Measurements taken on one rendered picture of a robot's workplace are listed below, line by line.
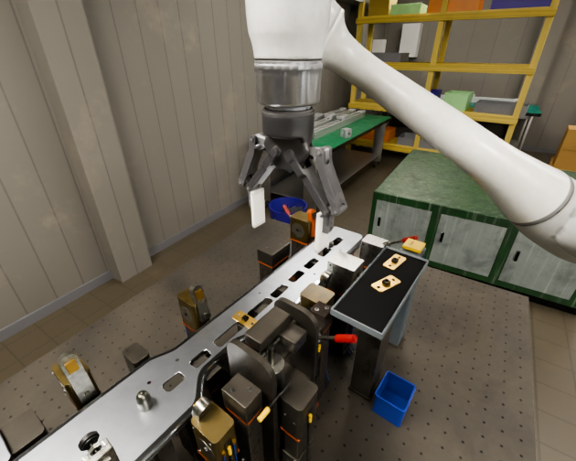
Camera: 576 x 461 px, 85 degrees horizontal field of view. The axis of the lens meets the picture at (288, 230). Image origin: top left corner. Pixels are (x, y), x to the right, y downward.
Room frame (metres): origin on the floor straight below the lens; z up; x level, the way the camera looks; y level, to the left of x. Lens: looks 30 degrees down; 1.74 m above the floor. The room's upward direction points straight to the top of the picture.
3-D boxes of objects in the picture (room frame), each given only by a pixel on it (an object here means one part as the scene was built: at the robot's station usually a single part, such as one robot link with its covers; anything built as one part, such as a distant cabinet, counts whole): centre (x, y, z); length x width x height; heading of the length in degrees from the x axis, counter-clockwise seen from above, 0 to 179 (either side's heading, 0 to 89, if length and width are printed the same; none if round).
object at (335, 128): (4.35, -0.59, 0.47); 2.47 x 0.93 x 0.94; 148
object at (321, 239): (0.43, -0.05, 1.48); 0.03 x 0.01 x 0.07; 143
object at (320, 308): (0.66, -0.10, 0.90); 0.05 x 0.05 x 0.40; 53
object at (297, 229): (1.30, -0.06, 0.88); 0.14 x 0.09 x 0.36; 53
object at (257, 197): (0.51, 0.05, 1.49); 0.03 x 0.01 x 0.07; 143
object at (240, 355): (0.51, 0.03, 0.94); 0.18 x 0.13 x 0.49; 143
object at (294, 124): (0.47, 0.00, 1.62); 0.08 x 0.07 x 0.09; 53
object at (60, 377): (0.51, 0.56, 0.87); 0.12 x 0.07 x 0.35; 53
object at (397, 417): (0.61, -0.34, 0.75); 0.11 x 0.10 x 0.09; 143
